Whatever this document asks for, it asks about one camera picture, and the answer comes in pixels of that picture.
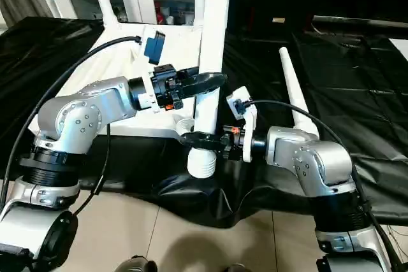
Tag thin black cable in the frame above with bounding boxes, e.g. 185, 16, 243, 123
68, 122, 112, 218

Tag coiled black floor cables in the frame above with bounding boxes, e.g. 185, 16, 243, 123
384, 224, 408, 266

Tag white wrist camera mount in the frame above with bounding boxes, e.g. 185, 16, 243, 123
226, 86, 258, 162
136, 25, 167, 114

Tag black horizontal bar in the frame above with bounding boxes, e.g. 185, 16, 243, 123
312, 15, 408, 31

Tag white plastic stool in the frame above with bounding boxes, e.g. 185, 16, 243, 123
28, 20, 205, 146

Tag white flat board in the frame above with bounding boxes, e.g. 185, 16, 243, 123
390, 38, 408, 52

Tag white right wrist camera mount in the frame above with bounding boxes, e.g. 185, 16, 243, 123
226, 86, 258, 162

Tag dark rounded robot body part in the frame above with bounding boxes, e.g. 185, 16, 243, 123
116, 254, 159, 272
222, 264, 251, 272

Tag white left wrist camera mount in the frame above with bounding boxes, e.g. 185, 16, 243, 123
136, 25, 167, 114

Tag black glossy mat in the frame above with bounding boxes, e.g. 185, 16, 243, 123
0, 15, 408, 230

